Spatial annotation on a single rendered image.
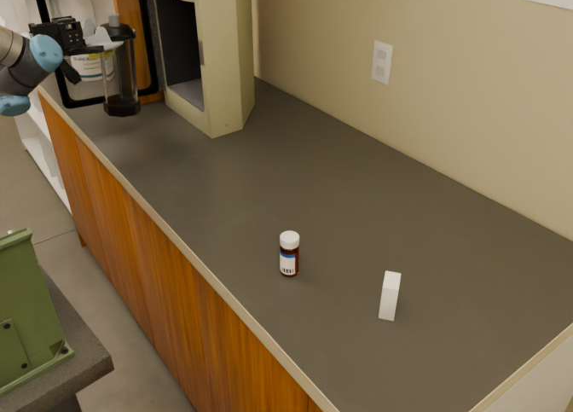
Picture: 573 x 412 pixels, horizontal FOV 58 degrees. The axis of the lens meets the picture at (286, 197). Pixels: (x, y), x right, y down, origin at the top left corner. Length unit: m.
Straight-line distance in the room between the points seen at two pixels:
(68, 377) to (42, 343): 0.07
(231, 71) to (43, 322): 0.91
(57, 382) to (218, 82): 0.92
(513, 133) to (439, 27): 0.32
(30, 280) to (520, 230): 1.01
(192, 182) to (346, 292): 0.54
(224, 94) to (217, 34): 0.18
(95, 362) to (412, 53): 1.06
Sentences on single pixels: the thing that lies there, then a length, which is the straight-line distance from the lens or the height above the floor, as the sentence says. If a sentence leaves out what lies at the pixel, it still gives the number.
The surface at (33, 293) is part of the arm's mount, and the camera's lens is 0.89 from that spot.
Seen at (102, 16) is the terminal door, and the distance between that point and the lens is 1.71.
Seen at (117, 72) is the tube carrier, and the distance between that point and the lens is 1.51.
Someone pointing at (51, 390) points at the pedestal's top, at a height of 0.94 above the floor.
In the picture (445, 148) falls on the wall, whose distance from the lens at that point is 1.47.
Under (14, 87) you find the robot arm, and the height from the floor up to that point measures 1.22.
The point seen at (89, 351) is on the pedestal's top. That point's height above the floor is 0.94.
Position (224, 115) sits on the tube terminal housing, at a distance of 1.58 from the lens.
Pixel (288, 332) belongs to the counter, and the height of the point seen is 0.94.
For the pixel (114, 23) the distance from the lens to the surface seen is 1.50.
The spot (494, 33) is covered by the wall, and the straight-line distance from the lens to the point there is 1.32.
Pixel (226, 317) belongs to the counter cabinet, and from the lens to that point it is 1.21.
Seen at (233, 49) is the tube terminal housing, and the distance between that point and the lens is 1.53.
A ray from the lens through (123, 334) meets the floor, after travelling 2.31.
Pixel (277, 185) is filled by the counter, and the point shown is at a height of 0.94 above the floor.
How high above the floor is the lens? 1.66
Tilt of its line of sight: 34 degrees down
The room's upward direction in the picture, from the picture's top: straight up
